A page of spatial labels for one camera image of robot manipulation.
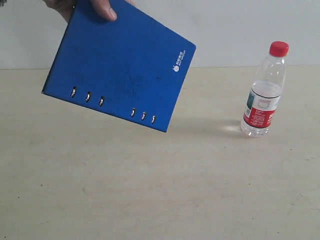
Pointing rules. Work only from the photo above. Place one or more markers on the person's open hand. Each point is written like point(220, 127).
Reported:
point(66, 8)

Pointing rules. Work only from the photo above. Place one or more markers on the blue ring binder notebook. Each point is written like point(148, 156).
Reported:
point(132, 68)

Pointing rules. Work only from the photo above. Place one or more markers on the clear plastic water bottle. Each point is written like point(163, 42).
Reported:
point(266, 91)

